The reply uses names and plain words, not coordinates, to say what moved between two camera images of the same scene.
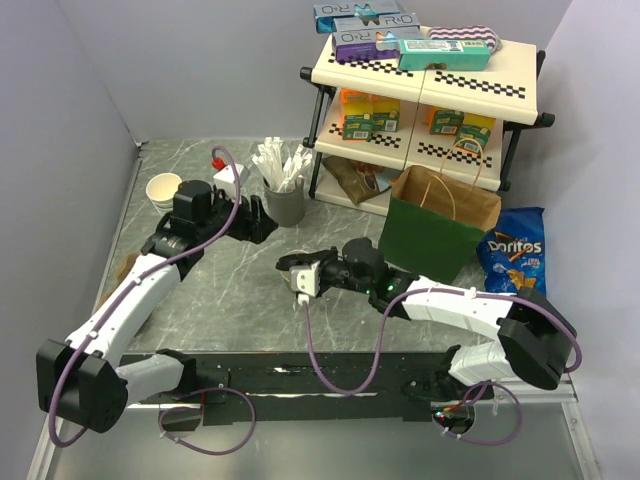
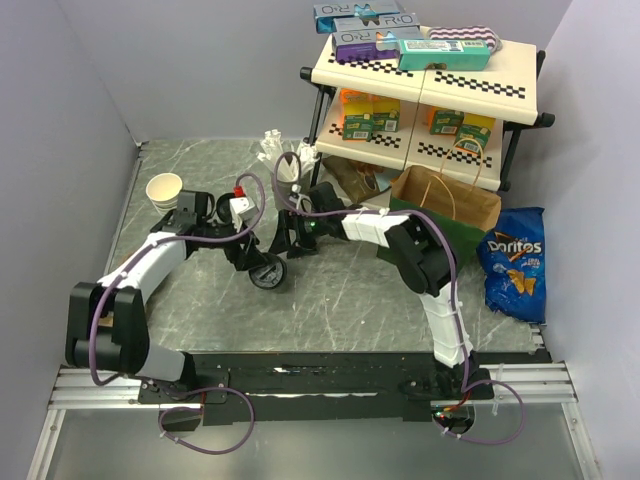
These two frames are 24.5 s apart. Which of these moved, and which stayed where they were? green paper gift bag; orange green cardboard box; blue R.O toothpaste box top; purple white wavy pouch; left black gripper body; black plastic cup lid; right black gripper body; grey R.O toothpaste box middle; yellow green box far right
Moved: black plastic cup lid; right black gripper body; left black gripper body
Stayed: orange green cardboard box; yellow green box far right; blue R.O toothpaste box top; purple white wavy pouch; grey R.O toothpaste box middle; green paper gift bag
